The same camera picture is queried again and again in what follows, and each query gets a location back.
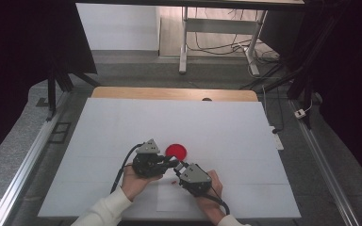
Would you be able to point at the red petri dish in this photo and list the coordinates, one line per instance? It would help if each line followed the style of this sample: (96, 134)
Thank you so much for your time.
(176, 150)

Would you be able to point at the person's right hand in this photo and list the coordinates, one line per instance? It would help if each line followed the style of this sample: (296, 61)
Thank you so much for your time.
(215, 201)

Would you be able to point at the white wall panel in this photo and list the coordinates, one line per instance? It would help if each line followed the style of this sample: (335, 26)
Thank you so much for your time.
(119, 28)

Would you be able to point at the white paper sheet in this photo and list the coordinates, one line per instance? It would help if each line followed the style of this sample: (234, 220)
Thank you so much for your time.
(169, 197)

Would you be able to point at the small white adapter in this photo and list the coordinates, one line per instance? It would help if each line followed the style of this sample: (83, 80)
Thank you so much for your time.
(300, 113)

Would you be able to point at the white table cover board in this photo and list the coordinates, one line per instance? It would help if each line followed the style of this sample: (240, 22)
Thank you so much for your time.
(232, 132)

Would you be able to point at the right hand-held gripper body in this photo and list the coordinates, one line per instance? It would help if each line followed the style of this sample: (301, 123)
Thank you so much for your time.
(196, 180)

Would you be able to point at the white metal desk frame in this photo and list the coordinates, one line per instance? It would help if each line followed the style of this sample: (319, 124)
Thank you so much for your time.
(220, 25)

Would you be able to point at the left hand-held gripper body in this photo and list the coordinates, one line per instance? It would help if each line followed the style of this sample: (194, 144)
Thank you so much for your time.
(146, 163)

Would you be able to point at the wooden table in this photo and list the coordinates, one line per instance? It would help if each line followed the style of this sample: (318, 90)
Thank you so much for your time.
(169, 93)

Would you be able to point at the black metal stand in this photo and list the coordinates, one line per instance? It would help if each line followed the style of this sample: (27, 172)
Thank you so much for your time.
(52, 94)

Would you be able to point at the person's left hand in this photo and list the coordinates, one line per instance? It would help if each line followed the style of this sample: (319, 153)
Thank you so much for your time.
(135, 185)

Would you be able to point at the aluminium rail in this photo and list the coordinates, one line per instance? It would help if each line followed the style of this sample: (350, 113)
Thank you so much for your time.
(323, 163)
(25, 166)

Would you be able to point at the black curtain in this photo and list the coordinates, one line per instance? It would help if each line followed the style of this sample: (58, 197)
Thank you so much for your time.
(19, 62)
(352, 78)

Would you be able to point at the white power strip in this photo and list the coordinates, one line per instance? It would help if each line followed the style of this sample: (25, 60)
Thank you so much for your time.
(278, 141)

